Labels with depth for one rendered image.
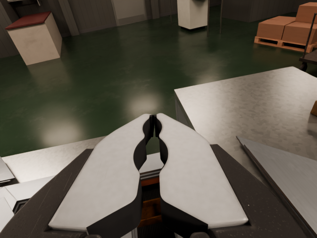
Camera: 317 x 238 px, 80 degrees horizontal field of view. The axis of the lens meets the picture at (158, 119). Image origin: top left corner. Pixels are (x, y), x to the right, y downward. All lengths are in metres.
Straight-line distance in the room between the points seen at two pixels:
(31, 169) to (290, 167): 1.14
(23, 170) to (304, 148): 1.24
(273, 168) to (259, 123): 0.21
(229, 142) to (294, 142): 0.18
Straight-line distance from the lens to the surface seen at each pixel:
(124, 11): 8.89
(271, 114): 0.78
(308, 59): 3.48
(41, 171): 1.19
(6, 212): 0.98
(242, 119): 0.73
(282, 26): 4.80
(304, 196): 0.54
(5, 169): 1.28
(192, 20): 6.28
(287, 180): 0.55
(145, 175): 0.83
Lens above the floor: 1.49
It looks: 37 degrees down
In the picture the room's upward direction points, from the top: 9 degrees counter-clockwise
